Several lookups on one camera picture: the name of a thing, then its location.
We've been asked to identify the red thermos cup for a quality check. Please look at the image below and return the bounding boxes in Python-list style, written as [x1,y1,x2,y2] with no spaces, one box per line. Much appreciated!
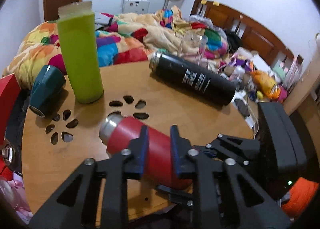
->
[99,113,191,190]

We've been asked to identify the black thermos lying down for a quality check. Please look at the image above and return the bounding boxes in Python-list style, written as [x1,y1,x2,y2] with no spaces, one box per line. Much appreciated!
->
[149,52,236,105]

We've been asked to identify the dark teal ceramic cup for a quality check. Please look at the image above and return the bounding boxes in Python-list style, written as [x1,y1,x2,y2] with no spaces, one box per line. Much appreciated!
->
[29,65,66,118]

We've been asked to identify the pink plastic toy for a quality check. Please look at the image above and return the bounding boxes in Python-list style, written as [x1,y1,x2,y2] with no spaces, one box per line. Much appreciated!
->
[1,176,33,224]

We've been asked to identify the orange snack bag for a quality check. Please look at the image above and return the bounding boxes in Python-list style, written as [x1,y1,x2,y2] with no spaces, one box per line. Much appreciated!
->
[250,70,281,100]

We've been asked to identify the clear glass jar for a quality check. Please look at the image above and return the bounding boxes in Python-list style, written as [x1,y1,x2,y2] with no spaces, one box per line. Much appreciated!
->
[178,31,208,67]

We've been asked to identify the wooden bed headboard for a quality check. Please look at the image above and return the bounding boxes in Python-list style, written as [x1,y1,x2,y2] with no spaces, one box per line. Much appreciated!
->
[191,0,295,65]

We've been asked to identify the red gift box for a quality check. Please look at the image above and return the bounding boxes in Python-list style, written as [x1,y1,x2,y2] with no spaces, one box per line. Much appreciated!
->
[0,74,21,145]

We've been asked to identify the colourful heart blanket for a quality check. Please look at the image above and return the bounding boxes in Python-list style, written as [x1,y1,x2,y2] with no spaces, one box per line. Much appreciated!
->
[1,6,228,90]

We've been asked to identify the green tall bottle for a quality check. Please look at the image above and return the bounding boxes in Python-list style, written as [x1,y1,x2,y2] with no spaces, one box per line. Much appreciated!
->
[57,1,104,104]

